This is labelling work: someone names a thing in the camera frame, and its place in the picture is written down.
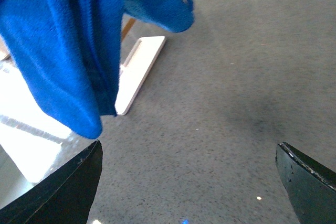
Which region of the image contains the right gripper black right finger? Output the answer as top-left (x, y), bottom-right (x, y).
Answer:
top-left (275, 142), bottom-right (335, 223)

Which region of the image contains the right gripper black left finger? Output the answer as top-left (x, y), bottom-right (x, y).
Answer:
top-left (1, 141), bottom-right (102, 223)

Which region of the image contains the blue microfiber towel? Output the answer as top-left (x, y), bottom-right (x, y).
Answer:
top-left (1, 0), bottom-right (194, 139)

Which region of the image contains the white rack with wooden bars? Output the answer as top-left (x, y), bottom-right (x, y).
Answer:
top-left (1, 18), bottom-right (166, 184)

